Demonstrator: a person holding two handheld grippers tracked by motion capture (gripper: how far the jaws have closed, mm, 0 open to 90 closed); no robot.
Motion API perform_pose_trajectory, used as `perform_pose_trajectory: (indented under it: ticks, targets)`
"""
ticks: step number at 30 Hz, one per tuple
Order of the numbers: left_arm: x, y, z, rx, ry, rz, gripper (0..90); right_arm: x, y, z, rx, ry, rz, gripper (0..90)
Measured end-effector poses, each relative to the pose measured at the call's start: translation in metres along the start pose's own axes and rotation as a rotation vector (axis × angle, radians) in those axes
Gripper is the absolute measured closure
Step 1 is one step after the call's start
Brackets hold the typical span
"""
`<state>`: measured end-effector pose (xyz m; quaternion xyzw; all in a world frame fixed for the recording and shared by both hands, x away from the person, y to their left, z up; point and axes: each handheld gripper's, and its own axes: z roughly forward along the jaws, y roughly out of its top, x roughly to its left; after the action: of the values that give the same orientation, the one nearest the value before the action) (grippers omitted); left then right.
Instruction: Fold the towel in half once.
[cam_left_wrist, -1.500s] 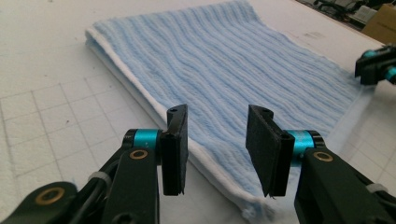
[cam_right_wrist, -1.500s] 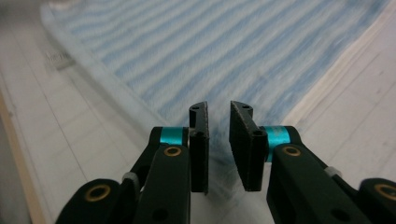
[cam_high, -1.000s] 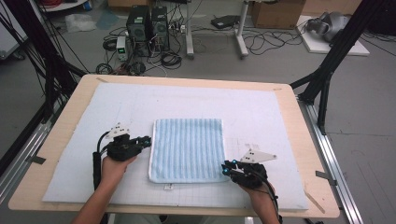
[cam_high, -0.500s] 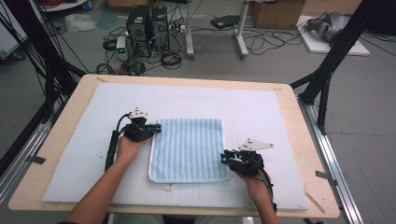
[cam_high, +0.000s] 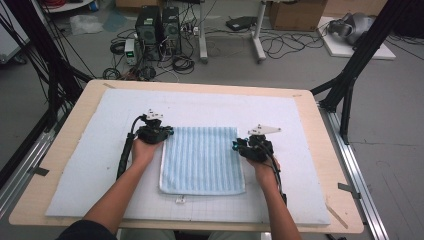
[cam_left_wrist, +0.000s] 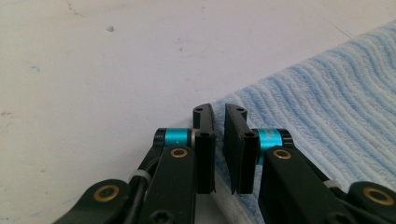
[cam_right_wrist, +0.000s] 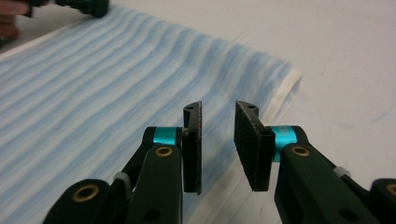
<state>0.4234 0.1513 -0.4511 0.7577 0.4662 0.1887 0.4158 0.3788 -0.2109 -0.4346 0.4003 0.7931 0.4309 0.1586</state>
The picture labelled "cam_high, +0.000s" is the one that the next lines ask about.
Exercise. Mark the person's dark sleeve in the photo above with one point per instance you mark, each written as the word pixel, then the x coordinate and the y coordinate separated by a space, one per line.
pixel 86 231

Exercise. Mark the aluminium rail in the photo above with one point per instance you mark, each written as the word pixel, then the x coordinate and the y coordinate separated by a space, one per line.
pixel 353 170
pixel 23 170

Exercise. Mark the blue striped towel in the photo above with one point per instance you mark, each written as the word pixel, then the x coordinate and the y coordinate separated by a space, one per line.
pixel 203 160

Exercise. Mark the brown cardboard box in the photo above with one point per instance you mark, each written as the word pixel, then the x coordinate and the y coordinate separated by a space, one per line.
pixel 296 15

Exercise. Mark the white power supply unit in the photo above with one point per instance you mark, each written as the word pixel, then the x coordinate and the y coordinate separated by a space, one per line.
pixel 130 51

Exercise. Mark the person's left hand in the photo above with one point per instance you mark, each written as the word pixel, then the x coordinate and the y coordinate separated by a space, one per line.
pixel 143 153

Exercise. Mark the clear plastic bag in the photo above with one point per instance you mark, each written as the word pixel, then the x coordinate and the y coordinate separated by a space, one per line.
pixel 86 24

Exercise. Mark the person's right hand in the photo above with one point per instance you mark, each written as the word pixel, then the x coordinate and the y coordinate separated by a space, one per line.
pixel 268 175

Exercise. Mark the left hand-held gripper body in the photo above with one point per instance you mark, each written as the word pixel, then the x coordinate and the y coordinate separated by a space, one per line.
pixel 151 133

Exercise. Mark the white desk leg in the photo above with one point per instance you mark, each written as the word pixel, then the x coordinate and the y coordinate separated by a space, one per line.
pixel 258 36
pixel 202 33

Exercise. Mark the white floor board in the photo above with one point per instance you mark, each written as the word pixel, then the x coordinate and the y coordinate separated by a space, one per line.
pixel 340 50

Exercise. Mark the grey tape piece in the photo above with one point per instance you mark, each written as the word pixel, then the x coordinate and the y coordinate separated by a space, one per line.
pixel 348 189

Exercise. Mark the large black computer tower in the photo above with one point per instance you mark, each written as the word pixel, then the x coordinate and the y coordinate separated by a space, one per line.
pixel 148 31

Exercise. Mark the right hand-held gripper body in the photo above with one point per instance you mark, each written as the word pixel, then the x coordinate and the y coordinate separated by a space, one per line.
pixel 258 150

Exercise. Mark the white foam mat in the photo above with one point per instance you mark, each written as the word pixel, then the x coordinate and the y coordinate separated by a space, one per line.
pixel 100 133

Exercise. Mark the grey headset device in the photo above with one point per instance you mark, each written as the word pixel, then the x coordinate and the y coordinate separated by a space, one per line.
pixel 353 28

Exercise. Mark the black tape piece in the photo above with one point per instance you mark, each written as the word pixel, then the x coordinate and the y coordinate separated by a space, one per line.
pixel 39 171

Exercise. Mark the flat black device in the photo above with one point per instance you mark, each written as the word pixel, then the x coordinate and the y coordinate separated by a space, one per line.
pixel 240 23

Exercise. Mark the black metal frame post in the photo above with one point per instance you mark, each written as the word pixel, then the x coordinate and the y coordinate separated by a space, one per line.
pixel 363 53
pixel 43 50

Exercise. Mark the slim black computer tower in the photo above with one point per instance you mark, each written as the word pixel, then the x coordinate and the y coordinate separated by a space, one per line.
pixel 171 31

